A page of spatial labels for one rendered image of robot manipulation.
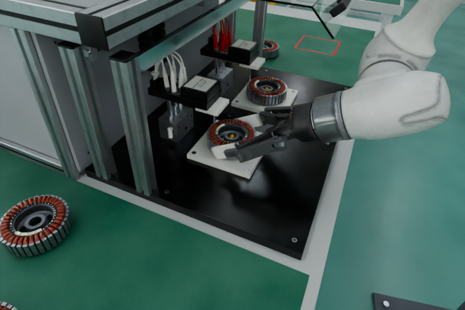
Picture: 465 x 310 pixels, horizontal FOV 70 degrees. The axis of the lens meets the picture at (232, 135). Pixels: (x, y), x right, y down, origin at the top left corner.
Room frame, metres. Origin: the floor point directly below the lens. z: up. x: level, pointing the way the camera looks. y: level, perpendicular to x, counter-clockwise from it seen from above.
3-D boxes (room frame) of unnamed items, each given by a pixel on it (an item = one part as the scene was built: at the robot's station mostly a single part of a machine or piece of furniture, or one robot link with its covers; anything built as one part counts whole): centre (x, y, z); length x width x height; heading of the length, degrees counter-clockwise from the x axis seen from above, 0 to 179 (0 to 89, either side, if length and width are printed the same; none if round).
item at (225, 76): (0.87, 0.04, 0.80); 0.08 x 0.05 x 0.06; 158
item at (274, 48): (1.18, -0.10, 0.77); 0.11 x 0.11 x 0.04
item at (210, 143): (0.59, 0.00, 0.80); 0.11 x 0.11 x 0.04
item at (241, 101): (0.81, -0.09, 0.78); 0.15 x 0.15 x 0.01; 68
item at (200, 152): (0.59, 0.00, 0.78); 0.15 x 0.15 x 0.01; 68
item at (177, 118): (0.64, 0.14, 0.80); 0.08 x 0.05 x 0.06; 158
